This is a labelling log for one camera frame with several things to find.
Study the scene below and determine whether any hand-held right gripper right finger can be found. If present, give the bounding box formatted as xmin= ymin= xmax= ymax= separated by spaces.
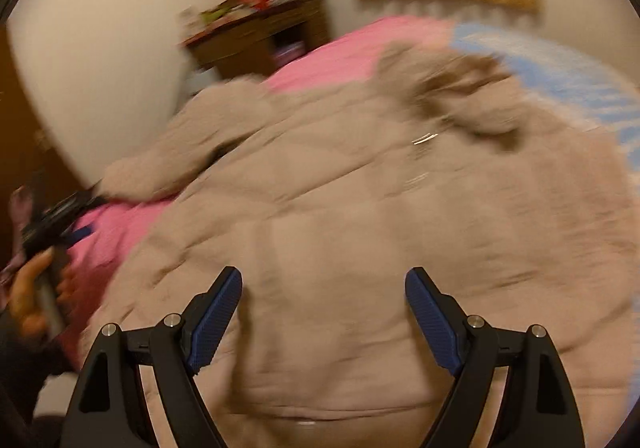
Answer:
xmin=405 ymin=266 xmax=586 ymax=448

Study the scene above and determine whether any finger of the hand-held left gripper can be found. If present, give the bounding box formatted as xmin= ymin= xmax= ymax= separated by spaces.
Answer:
xmin=65 ymin=224 xmax=97 ymax=246

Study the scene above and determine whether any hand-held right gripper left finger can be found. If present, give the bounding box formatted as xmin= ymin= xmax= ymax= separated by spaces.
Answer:
xmin=59 ymin=266 xmax=244 ymax=448

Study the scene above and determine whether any beige puffer coat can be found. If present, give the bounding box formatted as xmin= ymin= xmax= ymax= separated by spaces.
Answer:
xmin=102 ymin=44 xmax=632 ymax=431

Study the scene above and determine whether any person's left forearm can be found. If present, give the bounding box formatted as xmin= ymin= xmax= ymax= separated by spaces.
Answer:
xmin=0 ymin=307 xmax=77 ymax=434

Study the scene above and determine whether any person's left hand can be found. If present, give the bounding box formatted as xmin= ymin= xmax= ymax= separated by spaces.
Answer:
xmin=9 ymin=250 xmax=77 ymax=335

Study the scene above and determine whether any brown wooden door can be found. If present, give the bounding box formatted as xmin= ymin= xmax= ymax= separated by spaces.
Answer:
xmin=0 ymin=22 xmax=92 ymax=279

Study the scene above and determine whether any brown wooden cabinet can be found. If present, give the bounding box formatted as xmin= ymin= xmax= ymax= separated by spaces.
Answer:
xmin=179 ymin=0 xmax=334 ymax=80

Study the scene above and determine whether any green object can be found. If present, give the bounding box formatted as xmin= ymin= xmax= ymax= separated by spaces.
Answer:
xmin=200 ymin=0 xmax=242 ymax=25

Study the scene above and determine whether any blue dotted blanket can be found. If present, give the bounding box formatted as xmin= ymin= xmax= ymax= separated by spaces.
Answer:
xmin=449 ymin=20 xmax=640 ymax=170

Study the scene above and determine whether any pink bed sheet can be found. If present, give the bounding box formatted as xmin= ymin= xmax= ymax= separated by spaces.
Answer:
xmin=59 ymin=15 xmax=457 ymax=371

